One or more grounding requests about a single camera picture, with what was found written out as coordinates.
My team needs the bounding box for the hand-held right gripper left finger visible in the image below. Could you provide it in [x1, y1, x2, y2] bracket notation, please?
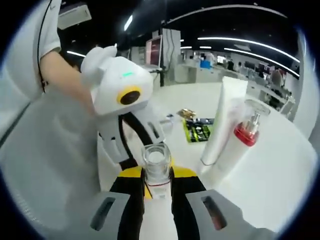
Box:
[88, 166, 146, 240]

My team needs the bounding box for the thin black cable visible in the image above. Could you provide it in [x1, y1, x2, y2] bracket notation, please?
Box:
[36, 0, 55, 94]

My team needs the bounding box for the open silver laptop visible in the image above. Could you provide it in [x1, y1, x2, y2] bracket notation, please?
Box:
[145, 34, 164, 72]

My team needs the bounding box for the large white skincare tube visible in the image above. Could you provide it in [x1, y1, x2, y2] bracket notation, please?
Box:
[199, 76, 249, 166]

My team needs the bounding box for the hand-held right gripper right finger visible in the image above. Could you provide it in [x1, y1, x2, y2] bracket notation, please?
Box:
[171, 165, 274, 240]

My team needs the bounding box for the red-collared white skincare pump bottle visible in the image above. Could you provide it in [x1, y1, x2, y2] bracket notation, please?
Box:
[199, 98, 272, 187]

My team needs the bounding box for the small clear bottle red label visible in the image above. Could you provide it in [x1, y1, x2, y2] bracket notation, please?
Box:
[140, 144, 174, 240]

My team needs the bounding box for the ceiling light strip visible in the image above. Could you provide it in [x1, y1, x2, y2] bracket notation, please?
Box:
[223, 47, 301, 77]
[197, 36, 301, 64]

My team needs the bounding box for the green and blue skincare sachet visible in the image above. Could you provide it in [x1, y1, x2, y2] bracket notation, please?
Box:
[181, 117, 216, 144]

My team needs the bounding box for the gold foil skincare sachet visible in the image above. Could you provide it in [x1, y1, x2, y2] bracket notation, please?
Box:
[176, 107, 197, 119]

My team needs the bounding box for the row of white office desks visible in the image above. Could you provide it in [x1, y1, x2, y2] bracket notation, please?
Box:
[174, 63, 224, 84]

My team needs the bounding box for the ceiling air conditioner unit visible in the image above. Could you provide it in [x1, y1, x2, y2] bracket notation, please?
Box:
[57, 2, 93, 30]

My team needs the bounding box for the curved ceiling light track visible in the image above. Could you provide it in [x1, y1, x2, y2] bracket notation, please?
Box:
[162, 4, 289, 26]

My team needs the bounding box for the white skincare sachet blue square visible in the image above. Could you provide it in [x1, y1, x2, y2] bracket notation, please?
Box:
[159, 113, 176, 126]

